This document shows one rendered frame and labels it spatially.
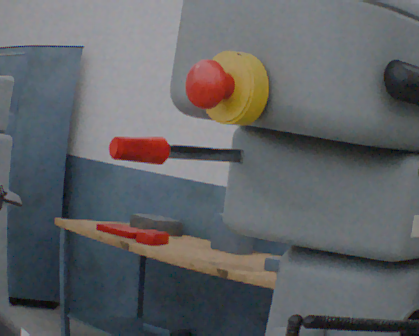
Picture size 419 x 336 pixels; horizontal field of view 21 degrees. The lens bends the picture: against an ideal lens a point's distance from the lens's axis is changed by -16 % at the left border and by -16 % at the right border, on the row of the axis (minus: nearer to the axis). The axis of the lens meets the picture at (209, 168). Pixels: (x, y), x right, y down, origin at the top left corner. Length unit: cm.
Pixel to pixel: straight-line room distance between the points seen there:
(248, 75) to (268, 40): 4
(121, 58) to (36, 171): 100
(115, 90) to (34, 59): 72
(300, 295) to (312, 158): 14
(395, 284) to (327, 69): 24
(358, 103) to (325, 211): 15
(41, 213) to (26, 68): 110
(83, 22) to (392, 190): 796
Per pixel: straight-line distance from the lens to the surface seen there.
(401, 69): 92
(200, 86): 97
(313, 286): 112
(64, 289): 755
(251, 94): 97
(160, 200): 795
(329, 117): 95
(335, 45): 95
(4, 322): 113
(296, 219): 109
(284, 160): 110
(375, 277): 107
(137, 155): 106
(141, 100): 818
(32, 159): 845
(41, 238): 858
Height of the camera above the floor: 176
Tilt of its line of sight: 4 degrees down
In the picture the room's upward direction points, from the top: 6 degrees clockwise
